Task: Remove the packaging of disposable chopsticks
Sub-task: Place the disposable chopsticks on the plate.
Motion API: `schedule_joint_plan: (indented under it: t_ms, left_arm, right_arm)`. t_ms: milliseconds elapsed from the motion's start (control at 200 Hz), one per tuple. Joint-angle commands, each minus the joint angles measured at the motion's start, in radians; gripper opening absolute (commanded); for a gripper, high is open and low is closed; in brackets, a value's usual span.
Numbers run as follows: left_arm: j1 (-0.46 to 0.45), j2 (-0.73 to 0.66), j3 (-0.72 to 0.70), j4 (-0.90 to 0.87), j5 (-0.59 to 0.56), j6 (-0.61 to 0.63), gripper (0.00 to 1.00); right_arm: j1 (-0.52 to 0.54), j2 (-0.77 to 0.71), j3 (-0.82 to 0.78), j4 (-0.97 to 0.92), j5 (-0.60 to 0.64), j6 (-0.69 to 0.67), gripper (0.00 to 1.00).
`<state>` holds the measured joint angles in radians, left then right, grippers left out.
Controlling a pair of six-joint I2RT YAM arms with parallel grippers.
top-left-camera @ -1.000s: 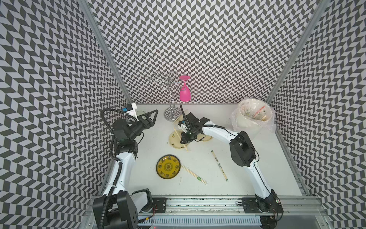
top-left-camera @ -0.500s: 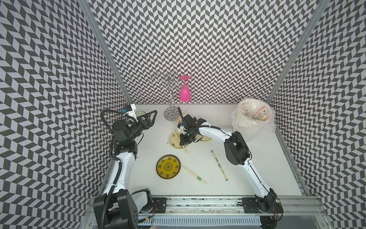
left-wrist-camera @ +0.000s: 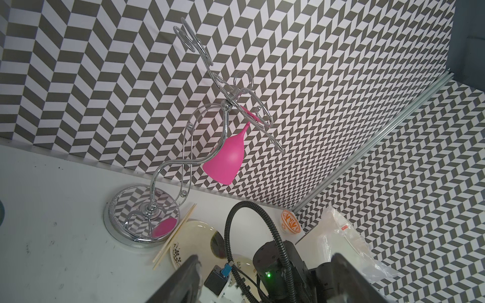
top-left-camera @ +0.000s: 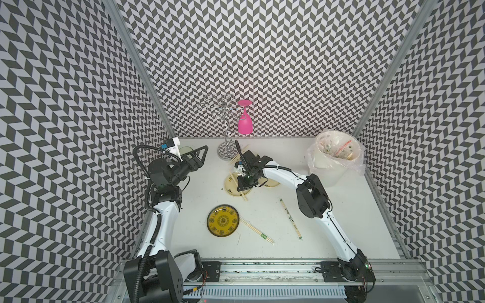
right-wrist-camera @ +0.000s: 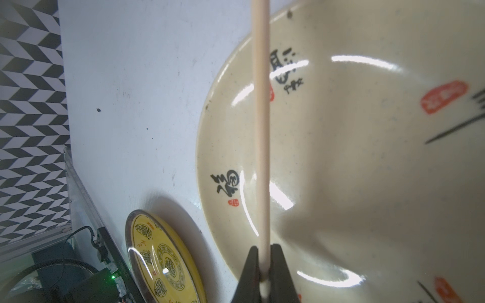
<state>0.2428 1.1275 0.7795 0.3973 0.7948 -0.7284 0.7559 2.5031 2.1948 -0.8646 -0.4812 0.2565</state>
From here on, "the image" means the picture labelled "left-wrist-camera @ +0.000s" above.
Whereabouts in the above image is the cream plate with black spot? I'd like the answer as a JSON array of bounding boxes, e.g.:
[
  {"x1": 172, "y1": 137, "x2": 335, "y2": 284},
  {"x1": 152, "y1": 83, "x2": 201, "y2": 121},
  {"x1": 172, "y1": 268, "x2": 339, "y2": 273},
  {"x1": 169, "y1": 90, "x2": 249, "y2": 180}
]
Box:
[{"x1": 170, "y1": 220, "x2": 227, "y2": 270}]

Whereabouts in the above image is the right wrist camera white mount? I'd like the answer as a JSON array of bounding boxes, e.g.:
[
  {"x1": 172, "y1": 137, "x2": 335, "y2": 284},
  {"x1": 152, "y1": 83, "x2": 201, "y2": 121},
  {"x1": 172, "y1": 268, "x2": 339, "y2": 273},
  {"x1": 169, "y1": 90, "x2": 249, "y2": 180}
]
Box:
[{"x1": 199, "y1": 263, "x2": 241, "y2": 302}]

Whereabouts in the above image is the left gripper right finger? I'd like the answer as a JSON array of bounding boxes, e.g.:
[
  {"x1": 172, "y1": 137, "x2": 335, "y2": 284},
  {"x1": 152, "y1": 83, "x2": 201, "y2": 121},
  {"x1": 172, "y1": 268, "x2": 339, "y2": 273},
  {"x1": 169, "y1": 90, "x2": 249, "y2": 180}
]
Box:
[{"x1": 330, "y1": 253, "x2": 389, "y2": 303}]

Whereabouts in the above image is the chopsticks panda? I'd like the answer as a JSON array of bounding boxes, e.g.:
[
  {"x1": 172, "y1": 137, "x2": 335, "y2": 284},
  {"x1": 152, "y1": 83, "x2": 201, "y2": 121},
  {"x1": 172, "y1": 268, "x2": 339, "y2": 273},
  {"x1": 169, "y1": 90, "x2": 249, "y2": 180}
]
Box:
[{"x1": 152, "y1": 203, "x2": 197, "y2": 270}]

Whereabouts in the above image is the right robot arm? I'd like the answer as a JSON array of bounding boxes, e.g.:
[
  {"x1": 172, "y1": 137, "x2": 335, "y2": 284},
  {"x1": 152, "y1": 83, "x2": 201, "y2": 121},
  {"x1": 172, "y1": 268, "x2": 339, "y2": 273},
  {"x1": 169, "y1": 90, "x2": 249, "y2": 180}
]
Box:
[{"x1": 224, "y1": 201, "x2": 335, "y2": 302}]

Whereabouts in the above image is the cream plate right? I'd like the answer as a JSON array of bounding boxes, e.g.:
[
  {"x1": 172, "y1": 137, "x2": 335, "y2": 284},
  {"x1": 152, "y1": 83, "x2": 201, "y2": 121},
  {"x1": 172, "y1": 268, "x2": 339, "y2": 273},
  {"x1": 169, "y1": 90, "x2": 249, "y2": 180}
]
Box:
[{"x1": 233, "y1": 255, "x2": 261, "y2": 302}]

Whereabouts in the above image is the pink plastic wine glass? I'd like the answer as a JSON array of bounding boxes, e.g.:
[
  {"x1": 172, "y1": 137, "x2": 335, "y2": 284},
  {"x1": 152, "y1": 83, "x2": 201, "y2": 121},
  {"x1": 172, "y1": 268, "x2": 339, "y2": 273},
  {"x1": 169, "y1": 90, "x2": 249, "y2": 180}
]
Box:
[{"x1": 202, "y1": 122, "x2": 251, "y2": 185}]

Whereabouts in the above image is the metal glass holder stand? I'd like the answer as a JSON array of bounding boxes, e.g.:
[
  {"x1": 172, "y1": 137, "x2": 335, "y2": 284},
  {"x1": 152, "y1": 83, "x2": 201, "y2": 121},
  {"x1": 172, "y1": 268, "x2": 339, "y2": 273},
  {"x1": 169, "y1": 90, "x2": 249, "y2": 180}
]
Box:
[{"x1": 104, "y1": 19, "x2": 284, "y2": 248}]

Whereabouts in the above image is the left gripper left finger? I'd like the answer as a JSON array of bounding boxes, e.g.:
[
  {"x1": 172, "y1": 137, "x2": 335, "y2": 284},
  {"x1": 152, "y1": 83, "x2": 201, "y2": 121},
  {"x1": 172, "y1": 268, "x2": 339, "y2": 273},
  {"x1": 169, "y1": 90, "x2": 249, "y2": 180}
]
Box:
[{"x1": 146, "y1": 255, "x2": 202, "y2": 303}]

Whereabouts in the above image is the orange patterned bowl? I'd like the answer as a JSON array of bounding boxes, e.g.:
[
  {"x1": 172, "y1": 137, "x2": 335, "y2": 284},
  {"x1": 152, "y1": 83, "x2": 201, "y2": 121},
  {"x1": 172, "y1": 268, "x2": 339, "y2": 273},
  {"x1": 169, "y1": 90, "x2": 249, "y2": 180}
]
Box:
[{"x1": 280, "y1": 210, "x2": 301, "y2": 235}]

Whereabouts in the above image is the white trash bucket with bag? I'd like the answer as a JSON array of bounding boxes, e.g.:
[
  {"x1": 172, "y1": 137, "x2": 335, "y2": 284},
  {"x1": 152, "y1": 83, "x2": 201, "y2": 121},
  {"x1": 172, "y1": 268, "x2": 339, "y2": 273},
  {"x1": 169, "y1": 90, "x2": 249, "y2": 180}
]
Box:
[{"x1": 296, "y1": 207, "x2": 404, "y2": 283}]

